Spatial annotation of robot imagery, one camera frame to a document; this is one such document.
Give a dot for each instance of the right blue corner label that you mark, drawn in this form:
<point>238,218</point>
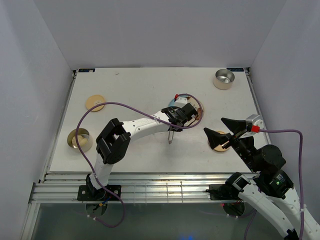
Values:
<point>235,69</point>

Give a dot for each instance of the left wooden round lid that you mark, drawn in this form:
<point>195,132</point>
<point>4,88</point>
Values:
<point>94,100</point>

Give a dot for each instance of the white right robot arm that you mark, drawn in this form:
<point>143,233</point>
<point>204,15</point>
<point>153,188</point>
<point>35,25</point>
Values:
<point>270,192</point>

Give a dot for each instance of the left blue corner label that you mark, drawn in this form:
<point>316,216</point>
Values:
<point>86,70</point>

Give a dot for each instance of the stainless steel slotted tongs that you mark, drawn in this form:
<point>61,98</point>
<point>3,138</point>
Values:
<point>170,136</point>

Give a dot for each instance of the right steel lunch bowl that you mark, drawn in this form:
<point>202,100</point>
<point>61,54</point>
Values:
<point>223,79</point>

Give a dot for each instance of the blue and white plate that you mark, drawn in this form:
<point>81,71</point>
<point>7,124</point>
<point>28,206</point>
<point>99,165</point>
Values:
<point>194,103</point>

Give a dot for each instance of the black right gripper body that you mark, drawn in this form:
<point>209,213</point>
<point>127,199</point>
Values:
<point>244,148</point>

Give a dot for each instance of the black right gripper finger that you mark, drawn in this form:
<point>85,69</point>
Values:
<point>237,127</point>
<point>215,138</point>

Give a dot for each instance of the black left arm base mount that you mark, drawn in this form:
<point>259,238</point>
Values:
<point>89,193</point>

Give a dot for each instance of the left steel lunch bowl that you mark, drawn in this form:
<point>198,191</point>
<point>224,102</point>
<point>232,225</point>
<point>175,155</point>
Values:
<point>85,133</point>

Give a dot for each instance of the wooden round lid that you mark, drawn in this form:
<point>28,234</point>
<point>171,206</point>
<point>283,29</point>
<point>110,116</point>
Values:
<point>94,100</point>
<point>219,148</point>

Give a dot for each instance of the blue corner label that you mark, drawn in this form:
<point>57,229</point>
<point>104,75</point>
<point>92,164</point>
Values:
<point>235,69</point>
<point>86,70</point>

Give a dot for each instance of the white steamed bun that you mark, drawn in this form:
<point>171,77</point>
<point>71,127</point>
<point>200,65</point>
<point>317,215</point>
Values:
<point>82,141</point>

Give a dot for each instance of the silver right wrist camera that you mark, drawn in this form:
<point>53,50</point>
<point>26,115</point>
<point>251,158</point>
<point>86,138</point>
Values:
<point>253,125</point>

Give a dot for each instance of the steel lunch bowl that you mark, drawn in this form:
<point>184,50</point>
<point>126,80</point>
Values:
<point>85,133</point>
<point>223,79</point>

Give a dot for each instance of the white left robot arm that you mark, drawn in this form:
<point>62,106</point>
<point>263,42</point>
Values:
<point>113,141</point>

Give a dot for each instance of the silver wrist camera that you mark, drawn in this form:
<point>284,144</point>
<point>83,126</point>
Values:
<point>253,125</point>
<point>180,100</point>

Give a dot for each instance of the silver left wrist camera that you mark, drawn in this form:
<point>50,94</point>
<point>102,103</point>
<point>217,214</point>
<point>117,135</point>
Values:
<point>180,100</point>

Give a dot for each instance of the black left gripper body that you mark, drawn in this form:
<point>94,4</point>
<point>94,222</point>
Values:
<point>180,129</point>

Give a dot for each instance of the right wooden round lid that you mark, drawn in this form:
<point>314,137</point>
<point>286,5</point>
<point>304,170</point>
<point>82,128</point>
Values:
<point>219,148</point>

